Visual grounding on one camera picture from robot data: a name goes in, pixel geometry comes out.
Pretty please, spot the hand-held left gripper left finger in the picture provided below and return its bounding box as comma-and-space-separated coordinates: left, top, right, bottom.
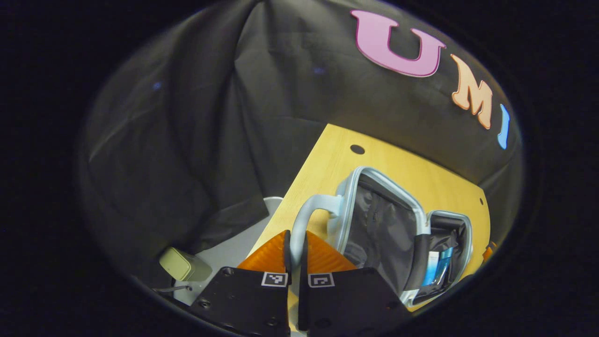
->
189, 229, 292, 337

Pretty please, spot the black backdrop cloth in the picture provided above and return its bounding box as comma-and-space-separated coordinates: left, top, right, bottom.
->
80, 0, 524, 281

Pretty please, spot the dark cable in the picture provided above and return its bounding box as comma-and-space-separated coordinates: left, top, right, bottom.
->
152, 284, 193, 294

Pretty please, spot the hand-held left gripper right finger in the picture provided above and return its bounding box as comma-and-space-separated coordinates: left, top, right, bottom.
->
298, 230, 413, 337

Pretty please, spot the white skin care tube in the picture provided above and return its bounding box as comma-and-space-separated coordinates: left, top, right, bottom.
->
422, 251, 440, 286

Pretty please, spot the beige plastic box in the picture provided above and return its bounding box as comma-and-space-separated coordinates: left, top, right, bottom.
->
159, 247, 213, 283

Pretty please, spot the pale blue suitcase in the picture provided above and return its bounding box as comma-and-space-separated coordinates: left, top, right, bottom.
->
290, 166, 474, 308

